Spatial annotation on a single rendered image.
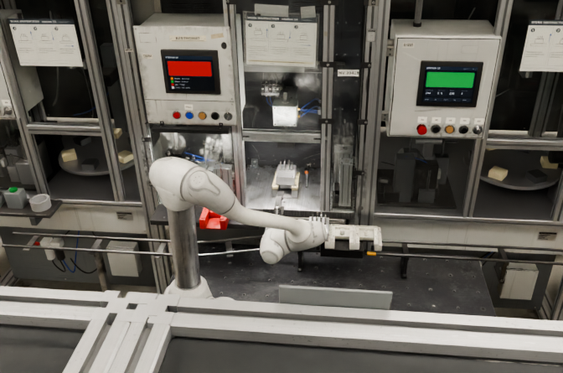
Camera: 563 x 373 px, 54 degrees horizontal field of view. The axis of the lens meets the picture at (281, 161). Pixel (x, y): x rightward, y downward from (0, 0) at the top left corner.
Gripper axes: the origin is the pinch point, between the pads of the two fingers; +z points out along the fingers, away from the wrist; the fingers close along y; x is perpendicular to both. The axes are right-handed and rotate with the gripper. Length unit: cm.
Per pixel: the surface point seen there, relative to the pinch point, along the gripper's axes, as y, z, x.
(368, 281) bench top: -32, -16, -43
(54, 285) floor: -100, 39, 156
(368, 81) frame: 59, 7, -38
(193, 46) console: 74, 6, 37
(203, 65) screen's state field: 66, 4, 33
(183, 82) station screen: 59, 4, 42
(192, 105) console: 47, 6, 40
